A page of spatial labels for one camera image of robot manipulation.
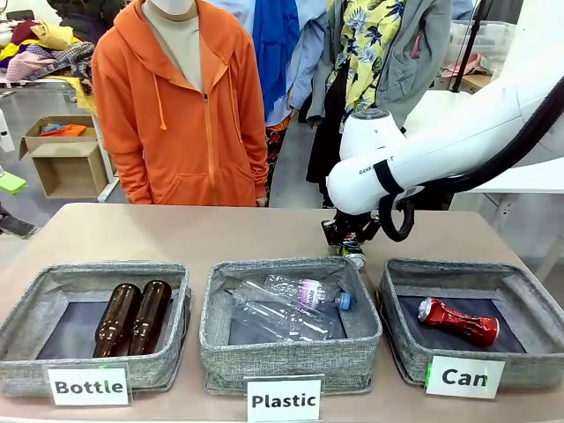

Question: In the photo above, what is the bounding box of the open cardboard box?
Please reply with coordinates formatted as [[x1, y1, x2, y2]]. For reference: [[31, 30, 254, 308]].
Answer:
[[18, 115, 111, 199]]

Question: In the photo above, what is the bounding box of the white table under clothes pile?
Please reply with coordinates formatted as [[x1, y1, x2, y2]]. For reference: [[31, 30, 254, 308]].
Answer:
[[0, 74, 118, 204]]

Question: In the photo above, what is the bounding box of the black shoe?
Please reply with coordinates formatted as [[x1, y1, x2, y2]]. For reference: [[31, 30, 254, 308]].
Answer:
[[0, 202, 39, 241]]

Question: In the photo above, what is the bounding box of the grey fabric basket can label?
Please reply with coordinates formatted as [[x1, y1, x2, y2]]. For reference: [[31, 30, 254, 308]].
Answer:
[[376, 257, 564, 389]]

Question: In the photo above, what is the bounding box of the hanging light blue shirt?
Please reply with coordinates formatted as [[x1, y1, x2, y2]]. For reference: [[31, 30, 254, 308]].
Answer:
[[211, 0, 330, 129]]

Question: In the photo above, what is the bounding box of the orange cloth in box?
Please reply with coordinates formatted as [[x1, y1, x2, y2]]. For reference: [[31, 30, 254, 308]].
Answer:
[[39, 122, 87, 137]]

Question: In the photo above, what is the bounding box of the hanging grey hoodie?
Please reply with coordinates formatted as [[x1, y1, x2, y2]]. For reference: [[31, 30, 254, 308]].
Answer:
[[306, 0, 454, 133]]

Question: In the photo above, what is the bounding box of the pink cloth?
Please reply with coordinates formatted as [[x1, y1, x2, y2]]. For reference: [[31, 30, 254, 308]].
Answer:
[[440, 52, 491, 78]]

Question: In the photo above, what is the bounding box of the black stand pole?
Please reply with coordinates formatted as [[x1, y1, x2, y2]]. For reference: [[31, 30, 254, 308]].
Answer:
[[451, 0, 494, 93]]

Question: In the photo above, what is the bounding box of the green cloth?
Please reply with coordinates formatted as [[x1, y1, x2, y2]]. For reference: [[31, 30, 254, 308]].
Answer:
[[0, 171, 29, 197]]

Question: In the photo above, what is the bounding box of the white work table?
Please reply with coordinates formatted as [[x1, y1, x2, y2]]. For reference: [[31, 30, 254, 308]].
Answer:
[[403, 89, 564, 278]]

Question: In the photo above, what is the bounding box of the clear unlabelled plastic bottle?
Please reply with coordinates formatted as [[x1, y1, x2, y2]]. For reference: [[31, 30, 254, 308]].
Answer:
[[231, 288, 347, 347]]

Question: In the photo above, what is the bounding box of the hanging blue cloth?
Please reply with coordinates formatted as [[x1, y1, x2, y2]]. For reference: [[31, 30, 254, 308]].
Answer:
[[250, 0, 301, 118]]

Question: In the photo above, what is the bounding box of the crushed red drink can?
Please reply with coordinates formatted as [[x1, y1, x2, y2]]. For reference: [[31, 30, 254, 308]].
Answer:
[[417, 296, 501, 340]]

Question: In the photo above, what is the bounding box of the white sign reading Plastic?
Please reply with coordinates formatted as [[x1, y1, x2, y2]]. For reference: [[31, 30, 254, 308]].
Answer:
[[244, 374, 325, 423]]

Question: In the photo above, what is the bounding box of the person in orange hoodie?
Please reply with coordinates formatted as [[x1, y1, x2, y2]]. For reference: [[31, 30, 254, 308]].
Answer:
[[91, 0, 270, 208]]

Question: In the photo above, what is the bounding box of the hanging yellow floral shirt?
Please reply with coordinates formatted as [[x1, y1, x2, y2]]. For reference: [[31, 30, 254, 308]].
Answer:
[[337, 0, 407, 133]]

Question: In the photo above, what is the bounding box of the clear plastic storage bin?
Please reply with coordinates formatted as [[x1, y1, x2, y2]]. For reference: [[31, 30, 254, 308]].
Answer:
[[449, 19, 517, 58]]

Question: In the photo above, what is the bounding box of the grey fabric basket plastic label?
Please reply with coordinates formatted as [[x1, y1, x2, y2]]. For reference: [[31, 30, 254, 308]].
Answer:
[[198, 255, 383, 396]]

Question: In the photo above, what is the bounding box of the white sign reading Can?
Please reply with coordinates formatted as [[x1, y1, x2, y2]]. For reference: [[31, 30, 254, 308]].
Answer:
[[424, 354, 507, 401]]

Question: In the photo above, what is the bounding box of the plastic bottle with blue cap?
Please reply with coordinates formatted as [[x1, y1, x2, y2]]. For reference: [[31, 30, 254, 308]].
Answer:
[[262, 273, 357, 312]]

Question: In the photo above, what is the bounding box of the orange black patterned garment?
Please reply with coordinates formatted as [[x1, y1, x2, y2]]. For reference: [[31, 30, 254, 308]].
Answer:
[[263, 116, 293, 208]]

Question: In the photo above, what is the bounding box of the brown glass bottle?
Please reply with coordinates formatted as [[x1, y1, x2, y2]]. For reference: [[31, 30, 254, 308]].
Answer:
[[127, 279, 174, 357], [92, 282, 143, 359]]

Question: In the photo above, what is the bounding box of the hanging black garment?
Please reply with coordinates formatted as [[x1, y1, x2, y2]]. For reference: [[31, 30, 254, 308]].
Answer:
[[306, 56, 380, 209]]

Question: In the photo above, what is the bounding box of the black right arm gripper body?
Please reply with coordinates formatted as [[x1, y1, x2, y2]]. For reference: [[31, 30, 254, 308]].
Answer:
[[333, 210, 381, 235]]

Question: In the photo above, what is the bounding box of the pile of colourful clothes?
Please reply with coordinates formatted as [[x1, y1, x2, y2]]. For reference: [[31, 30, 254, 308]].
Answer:
[[0, 19, 96, 84]]

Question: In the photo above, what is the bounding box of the white sign reading Bottle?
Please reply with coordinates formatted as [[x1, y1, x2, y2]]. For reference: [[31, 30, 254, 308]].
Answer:
[[46, 363, 133, 406]]

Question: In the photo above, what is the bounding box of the black printed drink can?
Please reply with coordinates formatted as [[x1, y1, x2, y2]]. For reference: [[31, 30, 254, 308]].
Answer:
[[341, 233, 367, 269]]

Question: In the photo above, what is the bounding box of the black jacket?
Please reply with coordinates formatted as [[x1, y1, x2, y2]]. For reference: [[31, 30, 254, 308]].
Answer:
[[46, 0, 120, 41]]

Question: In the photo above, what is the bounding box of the grey fabric basket bottle label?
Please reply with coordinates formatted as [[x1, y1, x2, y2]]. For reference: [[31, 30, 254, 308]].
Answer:
[[0, 263, 193, 397]]

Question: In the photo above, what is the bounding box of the hanging yellow cloth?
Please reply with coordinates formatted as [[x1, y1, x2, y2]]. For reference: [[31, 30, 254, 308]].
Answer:
[[65, 75, 99, 116]]

